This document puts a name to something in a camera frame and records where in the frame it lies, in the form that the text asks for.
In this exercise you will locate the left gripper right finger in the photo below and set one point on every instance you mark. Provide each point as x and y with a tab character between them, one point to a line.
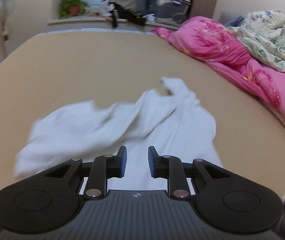
221	198

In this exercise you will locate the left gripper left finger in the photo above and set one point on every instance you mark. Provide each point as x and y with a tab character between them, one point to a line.
52	198

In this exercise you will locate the white small garment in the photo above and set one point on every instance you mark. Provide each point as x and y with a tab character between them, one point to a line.
175	125

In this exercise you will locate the pile of dark clothes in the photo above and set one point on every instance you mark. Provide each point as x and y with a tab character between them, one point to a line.
131	10

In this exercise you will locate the floral light quilt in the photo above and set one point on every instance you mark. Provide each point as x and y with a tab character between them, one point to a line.
263	34

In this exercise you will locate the pink quilt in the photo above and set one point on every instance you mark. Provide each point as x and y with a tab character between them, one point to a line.
209	41

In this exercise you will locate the potted green plant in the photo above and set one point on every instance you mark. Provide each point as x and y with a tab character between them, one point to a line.
71	8

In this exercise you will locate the clear plastic storage bin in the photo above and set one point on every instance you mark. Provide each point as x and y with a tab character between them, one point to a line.
171	12

